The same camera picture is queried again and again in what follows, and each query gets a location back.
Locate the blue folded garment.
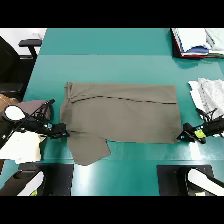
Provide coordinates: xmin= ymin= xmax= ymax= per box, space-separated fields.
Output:
xmin=181 ymin=45 xmax=210 ymax=56

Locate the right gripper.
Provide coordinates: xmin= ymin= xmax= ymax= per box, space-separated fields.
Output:
xmin=176 ymin=122 xmax=208 ymax=145

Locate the khaki brown shirt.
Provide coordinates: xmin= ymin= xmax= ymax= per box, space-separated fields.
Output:
xmin=59 ymin=81 xmax=183 ymax=167

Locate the white folded garment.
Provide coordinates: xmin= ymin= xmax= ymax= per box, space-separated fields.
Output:
xmin=173 ymin=27 xmax=210 ymax=52

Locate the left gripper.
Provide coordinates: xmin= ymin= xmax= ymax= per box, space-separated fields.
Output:
xmin=44 ymin=122 xmax=71 ymax=140

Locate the pale grey folded garment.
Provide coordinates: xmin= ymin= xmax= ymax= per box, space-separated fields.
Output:
xmin=204 ymin=27 xmax=224 ymax=57

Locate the grey speckled garment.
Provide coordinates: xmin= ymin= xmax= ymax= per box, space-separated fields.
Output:
xmin=197 ymin=77 xmax=224 ymax=118

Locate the black office chair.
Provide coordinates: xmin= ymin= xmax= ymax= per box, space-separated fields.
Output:
xmin=0 ymin=35 xmax=43 ymax=102

